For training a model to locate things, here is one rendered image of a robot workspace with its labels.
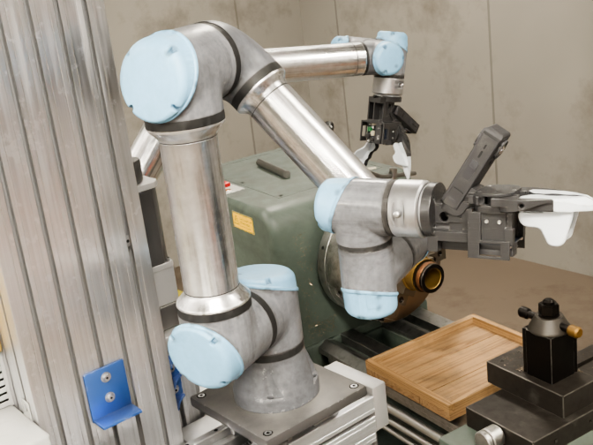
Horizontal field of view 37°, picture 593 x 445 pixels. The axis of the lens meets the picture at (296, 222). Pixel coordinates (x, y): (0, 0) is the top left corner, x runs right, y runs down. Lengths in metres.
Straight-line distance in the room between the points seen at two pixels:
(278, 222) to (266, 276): 0.81
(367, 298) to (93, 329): 0.51
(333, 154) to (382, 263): 0.21
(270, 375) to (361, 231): 0.42
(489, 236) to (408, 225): 0.10
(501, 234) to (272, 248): 1.23
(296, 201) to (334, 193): 1.13
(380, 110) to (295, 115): 0.89
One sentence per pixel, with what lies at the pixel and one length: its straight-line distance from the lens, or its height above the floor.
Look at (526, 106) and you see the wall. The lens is 4.89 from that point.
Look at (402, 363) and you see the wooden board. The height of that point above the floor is 0.89.
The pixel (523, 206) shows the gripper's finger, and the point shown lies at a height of 1.58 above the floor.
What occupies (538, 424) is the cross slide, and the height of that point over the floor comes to 0.97.
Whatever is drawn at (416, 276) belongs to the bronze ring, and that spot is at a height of 1.09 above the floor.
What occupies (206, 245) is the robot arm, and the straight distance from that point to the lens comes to 1.30.
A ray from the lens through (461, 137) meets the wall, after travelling 5.22.
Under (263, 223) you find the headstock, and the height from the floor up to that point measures 1.22.
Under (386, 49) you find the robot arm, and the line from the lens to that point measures 2.00.
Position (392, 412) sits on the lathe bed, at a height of 0.78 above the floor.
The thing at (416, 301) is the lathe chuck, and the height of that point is 0.96.
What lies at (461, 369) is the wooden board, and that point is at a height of 0.89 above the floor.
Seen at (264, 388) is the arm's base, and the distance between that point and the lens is 1.51.
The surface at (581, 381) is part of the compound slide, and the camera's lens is 1.85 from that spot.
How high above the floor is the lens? 1.92
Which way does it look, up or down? 18 degrees down
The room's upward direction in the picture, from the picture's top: 7 degrees counter-clockwise
